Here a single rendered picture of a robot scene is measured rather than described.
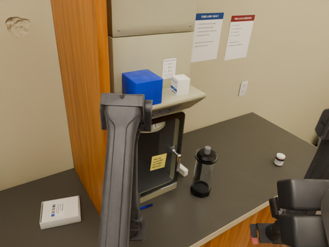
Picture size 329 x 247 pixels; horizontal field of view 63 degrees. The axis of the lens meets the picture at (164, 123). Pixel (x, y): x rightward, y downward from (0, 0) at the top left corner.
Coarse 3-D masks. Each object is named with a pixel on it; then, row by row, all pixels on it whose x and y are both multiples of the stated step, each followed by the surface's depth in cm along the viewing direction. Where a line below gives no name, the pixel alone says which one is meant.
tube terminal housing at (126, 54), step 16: (176, 32) 94; (192, 32) 97; (112, 48) 83; (128, 48) 85; (144, 48) 89; (160, 48) 92; (176, 48) 96; (112, 64) 86; (128, 64) 88; (144, 64) 92; (160, 64) 95; (176, 64) 99; (112, 80) 89; (176, 112) 111; (160, 192) 130
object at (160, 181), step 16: (160, 128) 108; (176, 128) 114; (144, 144) 108; (160, 144) 113; (176, 144) 118; (144, 160) 112; (144, 176) 117; (160, 176) 123; (176, 176) 129; (144, 192) 122
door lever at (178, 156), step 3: (174, 150) 119; (174, 153) 118; (177, 153) 117; (177, 156) 116; (180, 156) 115; (177, 159) 116; (180, 159) 117; (177, 162) 117; (177, 165) 118; (177, 168) 119; (177, 171) 119
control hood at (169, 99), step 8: (168, 88) 101; (192, 88) 103; (168, 96) 95; (176, 96) 96; (184, 96) 96; (192, 96) 96; (200, 96) 98; (160, 104) 89; (168, 104) 91; (176, 104) 94; (184, 104) 99; (192, 104) 105
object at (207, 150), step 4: (204, 148) 126; (208, 148) 121; (200, 152) 123; (204, 152) 123; (208, 152) 121; (212, 152) 123; (200, 156) 121; (204, 156) 120; (208, 156) 121; (212, 156) 121; (204, 160) 120; (208, 160) 120; (212, 160) 120
